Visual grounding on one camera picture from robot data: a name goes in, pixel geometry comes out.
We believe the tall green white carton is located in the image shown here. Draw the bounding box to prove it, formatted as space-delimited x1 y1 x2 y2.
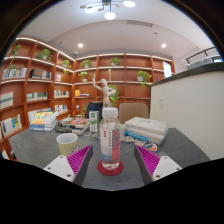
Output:
88 110 100 133

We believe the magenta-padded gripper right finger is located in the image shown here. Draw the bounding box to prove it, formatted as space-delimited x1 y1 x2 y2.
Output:
133 144 183 186

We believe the wooden shelf unit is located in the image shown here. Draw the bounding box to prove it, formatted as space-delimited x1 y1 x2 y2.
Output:
0 35 174 162

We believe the dark book stack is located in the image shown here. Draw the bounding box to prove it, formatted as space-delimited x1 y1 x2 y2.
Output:
54 116 90 136

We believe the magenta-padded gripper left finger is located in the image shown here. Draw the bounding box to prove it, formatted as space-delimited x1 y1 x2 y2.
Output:
43 144 95 187

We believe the dark blue chair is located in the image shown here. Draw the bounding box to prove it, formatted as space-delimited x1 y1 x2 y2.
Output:
85 100 104 120

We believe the wooden artist mannequin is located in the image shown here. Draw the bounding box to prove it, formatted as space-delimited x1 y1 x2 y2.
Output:
92 73 118 109

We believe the beige chair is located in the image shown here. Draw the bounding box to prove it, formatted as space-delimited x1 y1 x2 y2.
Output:
118 102 150 125

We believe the ceiling lamp with round lights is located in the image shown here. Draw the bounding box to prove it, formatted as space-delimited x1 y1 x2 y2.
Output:
79 0 137 21

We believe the clear plastic water bottle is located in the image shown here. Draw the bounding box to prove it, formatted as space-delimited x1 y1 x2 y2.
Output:
98 107 122 171

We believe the flat round red coaster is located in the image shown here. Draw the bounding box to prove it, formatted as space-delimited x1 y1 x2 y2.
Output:
97 160 124 177

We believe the metal handrail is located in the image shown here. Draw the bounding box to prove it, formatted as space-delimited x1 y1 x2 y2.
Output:
185 46 223 66

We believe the yellow striped mug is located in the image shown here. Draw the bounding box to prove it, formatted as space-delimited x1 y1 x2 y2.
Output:
55 132 80 158

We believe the colourful book stack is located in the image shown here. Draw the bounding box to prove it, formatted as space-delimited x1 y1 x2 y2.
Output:
28 111 58 132

